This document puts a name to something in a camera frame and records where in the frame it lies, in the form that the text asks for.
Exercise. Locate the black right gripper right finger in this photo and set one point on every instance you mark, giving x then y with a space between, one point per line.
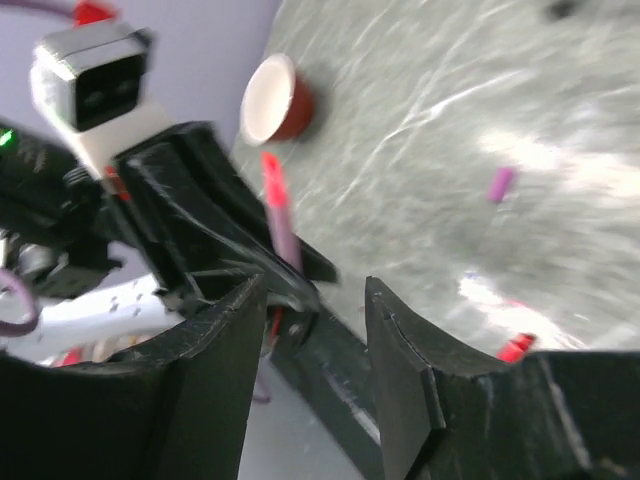
448 411

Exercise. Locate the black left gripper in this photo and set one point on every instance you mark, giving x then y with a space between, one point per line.
181 203

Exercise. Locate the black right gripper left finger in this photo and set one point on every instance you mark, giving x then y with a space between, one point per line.
173 407

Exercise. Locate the red purple pen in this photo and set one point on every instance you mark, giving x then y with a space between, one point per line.
280 210

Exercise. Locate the small purple pen cap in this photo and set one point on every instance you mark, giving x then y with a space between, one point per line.
500 184

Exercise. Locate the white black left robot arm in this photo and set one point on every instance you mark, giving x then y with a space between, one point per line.
59 239

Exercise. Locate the red pen cap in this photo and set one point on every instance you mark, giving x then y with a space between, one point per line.
516 348

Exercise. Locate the white paper cup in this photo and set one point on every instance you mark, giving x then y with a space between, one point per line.
277 104

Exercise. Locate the black base bar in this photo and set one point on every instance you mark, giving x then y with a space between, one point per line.
329 367

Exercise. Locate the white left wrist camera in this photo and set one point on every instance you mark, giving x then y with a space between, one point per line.
88 84

